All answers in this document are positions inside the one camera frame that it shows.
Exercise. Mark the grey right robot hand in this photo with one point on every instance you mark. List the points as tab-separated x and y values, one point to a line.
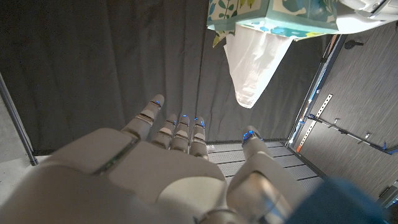
140	174

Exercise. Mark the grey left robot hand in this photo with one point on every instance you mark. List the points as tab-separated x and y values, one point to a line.
360	4

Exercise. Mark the teal floral tissue box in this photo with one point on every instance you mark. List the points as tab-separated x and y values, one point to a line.
295	12

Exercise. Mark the white tissue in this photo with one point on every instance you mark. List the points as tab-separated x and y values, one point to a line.
255	68

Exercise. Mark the black curtain backdrop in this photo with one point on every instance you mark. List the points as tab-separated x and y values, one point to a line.
93	62

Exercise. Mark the white perforated metal strip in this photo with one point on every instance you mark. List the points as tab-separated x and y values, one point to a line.
315	121

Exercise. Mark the dark metal curtain pole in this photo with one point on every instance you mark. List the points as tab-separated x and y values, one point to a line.
17	121

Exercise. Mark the blue right wrist connector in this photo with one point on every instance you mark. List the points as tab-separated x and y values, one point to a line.
335	205

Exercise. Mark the black round wall knob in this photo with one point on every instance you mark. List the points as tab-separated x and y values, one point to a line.
351	44

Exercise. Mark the black wall rail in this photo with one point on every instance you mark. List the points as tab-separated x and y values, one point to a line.
345	132

